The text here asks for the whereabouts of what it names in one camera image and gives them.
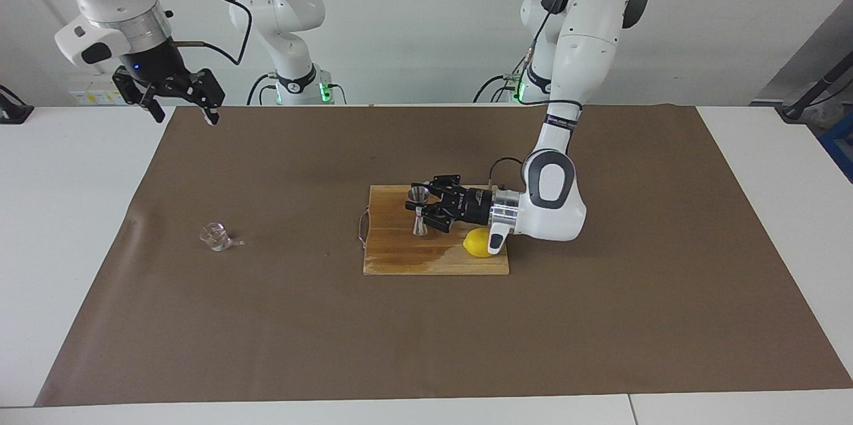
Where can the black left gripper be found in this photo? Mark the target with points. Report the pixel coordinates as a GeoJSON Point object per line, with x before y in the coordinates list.
{"type": "Point", "coordinates": [474, 206]}

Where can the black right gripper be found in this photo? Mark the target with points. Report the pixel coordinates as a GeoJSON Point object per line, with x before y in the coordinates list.
{"type": "Point", "coordinates": [156, 65]}

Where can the steel double jigger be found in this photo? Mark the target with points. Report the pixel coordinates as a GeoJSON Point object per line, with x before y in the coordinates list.
{"type": "Point", "coordinates": [420, 228]}

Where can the small clear glass cup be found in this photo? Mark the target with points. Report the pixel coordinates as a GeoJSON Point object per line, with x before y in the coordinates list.
{"type": "Point", "coordinates": [215, 237]}

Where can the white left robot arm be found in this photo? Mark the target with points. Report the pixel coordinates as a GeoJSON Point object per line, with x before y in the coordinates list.
{"type": "Point", "coordinates": [586, 45]}

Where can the yellow lemon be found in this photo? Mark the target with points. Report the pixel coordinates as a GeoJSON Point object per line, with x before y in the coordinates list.
{"type": "Point", "coordinates": [474, 244]}

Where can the wooden cutting board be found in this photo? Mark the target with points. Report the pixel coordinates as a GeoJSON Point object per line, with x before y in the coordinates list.
{"type": "Point", "coordinates": [400, 258]}

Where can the white yellow socket strip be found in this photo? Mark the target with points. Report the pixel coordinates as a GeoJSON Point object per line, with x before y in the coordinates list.
{"type": "Point", "coordinates": [86, 97]}

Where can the brown paper table mat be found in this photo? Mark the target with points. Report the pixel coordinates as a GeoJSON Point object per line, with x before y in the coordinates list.
{"type": "Point", "coordinates": [266, 332]}

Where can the black tripod stand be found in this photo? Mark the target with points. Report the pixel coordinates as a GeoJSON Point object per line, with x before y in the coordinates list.
{"type": "Point", "coordinates": [803, 108]}

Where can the blue crate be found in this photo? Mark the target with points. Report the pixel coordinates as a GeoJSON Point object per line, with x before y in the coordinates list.
{"type": "Point", "coordinates": [841, 145]}

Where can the black clamp mount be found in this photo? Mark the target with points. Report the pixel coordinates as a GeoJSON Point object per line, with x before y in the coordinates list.
{"type": "Point", "coordinates": [13, 112]}

